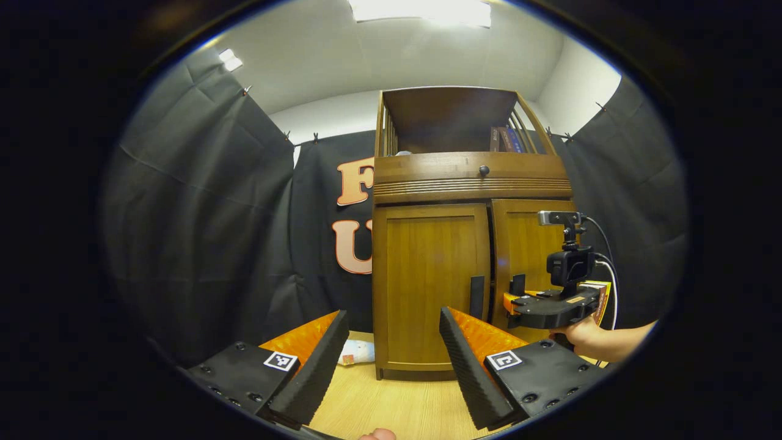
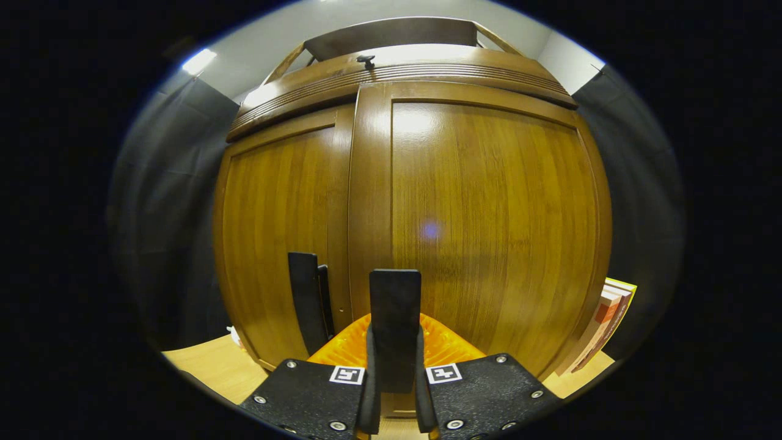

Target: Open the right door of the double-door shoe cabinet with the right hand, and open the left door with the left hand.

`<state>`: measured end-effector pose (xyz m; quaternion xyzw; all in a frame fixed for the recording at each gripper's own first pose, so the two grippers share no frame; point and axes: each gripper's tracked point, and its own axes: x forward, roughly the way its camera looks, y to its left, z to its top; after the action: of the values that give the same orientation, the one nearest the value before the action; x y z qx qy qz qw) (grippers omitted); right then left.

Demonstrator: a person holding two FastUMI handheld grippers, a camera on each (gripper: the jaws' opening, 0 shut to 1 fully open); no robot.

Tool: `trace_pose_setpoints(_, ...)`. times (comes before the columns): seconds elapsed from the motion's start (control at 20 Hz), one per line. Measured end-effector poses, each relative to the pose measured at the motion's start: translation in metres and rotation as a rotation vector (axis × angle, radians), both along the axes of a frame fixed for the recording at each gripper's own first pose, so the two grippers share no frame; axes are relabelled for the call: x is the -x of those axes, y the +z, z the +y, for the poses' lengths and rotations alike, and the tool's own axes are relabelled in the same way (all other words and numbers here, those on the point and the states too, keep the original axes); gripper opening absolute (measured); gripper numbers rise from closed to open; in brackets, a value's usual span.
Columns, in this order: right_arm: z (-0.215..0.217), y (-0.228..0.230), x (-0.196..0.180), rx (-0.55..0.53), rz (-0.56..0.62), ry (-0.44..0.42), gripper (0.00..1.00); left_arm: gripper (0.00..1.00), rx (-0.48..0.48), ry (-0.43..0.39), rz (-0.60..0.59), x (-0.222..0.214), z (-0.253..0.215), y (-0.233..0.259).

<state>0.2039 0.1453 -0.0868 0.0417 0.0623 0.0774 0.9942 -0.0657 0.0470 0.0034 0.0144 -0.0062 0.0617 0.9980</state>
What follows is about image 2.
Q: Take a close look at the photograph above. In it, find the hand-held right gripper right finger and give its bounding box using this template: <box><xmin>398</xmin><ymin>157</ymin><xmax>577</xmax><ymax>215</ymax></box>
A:
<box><xmin>415</xmin><ymin>313</ymin><xmax>563</xmax><ymax>440</ymax></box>

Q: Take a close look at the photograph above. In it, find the small ceiling light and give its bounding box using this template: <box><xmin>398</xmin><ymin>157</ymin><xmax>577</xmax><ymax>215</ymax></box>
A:
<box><xmin>181</xmin><ymin>49</ymin><xmax>217</xmax><ymax>76</ymax></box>

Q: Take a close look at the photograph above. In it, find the black door handle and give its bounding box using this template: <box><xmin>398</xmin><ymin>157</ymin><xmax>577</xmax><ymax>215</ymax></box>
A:
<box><xmin>369</xmin><ymin>269</ymin><xmax>422</xmax><ymax>395</ymax></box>
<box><xmin>288</xmin><ymin>251</ymin><xmax>335</xmax><ymax>356</ymax></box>

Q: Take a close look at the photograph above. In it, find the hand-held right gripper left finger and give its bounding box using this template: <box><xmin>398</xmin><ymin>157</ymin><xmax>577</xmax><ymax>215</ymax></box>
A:
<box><xmin>239</xmin><ymin>313</ymin><xmax>382</xmax><ymax>440</ymax></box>

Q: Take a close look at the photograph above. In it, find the wooden shoe cabinet door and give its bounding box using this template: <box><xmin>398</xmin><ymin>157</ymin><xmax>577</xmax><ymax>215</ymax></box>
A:
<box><xmin>213</xmin><ymin>104</ymin><xmax>356</xmax><ymax>372</ymax></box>
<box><xmin>348</xmin><ymin>81</ymin><xmax>613</xmax><ymax>422</ymax></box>

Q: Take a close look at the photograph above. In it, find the yellow cover book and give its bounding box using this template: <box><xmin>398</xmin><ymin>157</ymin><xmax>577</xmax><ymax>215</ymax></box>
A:
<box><xmin>574</xmin><ymin>278</ymin><xmax>637</xmax><ymax>373</ymax></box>

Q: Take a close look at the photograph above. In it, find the wooden double-door shoe cabinet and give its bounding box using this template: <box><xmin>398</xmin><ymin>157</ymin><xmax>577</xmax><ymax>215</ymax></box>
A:
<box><xmin>213</xmin><ymin>16</ymin><xmax>613</xmax><ymax>422</ymax></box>

